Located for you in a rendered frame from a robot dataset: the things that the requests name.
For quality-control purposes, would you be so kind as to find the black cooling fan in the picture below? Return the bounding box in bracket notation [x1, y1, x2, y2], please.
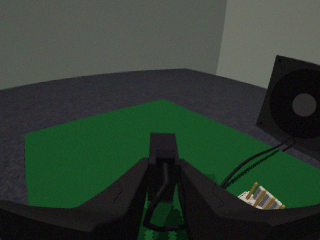
[255, 55, 320, 155]

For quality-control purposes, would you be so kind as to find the green circuit board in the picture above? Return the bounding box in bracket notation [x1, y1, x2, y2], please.
[24, 99, 320, 227]

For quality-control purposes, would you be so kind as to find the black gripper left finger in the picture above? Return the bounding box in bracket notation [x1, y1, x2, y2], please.
[0, 157, 149, 240]

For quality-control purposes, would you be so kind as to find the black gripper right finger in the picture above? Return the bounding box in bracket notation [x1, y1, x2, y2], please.
[176, 159, 320, 240]

